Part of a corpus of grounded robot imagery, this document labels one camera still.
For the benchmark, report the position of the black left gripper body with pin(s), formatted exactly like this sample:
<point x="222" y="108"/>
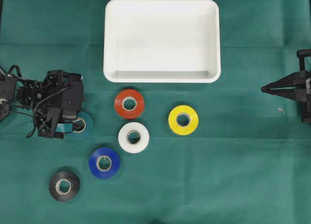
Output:
<point x="53" y="86"/>

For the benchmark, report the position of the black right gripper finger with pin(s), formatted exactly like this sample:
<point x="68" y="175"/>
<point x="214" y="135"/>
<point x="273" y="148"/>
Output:
<point x="287" y="81"/>
<point x="292" y="94"/>

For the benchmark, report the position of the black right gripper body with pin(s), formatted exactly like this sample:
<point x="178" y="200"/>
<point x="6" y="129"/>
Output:
<point x="306" y="104"/>

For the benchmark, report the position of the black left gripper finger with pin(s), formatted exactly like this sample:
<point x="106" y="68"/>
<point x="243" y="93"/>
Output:
<point x="47" y="121"/>

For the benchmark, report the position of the teal green tape roll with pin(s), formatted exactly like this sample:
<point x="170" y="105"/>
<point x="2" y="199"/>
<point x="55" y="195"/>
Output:
<point x="83" y="131"/>

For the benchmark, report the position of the red tape roll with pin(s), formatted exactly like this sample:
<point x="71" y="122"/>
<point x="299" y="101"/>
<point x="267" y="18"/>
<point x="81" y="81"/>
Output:
<point x="129" y="104"/>

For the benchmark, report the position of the white tape roll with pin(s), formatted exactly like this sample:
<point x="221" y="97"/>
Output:
<point x="133" y="137"/>

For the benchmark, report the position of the yellow tape roll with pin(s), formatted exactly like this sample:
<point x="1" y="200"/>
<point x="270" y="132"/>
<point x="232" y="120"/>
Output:
<point x="183" y="120"/>

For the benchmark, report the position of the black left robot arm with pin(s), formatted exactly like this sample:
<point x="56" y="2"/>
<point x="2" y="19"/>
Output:
<point x="15" y="90"/>

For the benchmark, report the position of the blue tape roll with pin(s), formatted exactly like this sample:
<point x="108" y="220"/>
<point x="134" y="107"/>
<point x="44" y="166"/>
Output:
<point x="104" y="163"/>

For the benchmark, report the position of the black tape roll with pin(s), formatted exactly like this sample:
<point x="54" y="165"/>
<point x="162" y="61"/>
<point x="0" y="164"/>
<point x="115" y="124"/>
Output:
<point x="64" y="186"/>

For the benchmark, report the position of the white plastic tray case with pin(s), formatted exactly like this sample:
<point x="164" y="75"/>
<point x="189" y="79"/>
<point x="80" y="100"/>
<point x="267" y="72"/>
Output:
<point x="162" y="41"/>

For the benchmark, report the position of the green table cloth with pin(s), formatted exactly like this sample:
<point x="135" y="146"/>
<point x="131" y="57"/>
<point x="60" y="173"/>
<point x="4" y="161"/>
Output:
<point x="247" y="162"/>

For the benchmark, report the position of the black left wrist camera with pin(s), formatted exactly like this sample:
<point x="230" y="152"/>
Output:
<point x="72" y="100"/>

